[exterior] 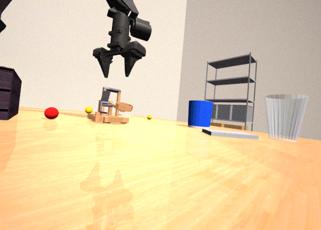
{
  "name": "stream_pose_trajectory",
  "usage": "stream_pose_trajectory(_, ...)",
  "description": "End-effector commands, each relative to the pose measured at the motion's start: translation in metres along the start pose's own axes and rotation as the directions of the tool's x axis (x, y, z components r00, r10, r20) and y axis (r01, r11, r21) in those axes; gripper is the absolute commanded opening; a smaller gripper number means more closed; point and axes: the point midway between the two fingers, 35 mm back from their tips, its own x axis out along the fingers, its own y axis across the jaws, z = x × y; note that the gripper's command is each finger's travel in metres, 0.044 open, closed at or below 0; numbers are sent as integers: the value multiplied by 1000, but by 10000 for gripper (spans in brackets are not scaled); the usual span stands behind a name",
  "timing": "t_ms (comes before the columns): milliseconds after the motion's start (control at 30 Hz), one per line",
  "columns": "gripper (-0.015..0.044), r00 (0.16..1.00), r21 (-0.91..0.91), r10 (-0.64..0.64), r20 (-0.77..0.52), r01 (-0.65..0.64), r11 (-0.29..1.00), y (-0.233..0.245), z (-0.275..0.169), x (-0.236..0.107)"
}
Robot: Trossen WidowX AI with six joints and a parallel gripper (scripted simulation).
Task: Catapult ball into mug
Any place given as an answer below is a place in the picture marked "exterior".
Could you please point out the red ball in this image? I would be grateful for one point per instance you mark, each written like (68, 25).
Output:
(51, 113)

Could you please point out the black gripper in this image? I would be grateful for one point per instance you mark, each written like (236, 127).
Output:
(133, 51)

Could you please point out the clear plastic cup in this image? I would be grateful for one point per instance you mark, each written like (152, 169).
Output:
(284, 115)

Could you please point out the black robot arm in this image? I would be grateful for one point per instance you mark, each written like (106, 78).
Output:
(119, 11)

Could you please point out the blue cup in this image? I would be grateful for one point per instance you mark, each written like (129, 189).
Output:
(199, 114)

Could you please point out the yellow ball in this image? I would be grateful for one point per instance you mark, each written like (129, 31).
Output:
(88, 110)

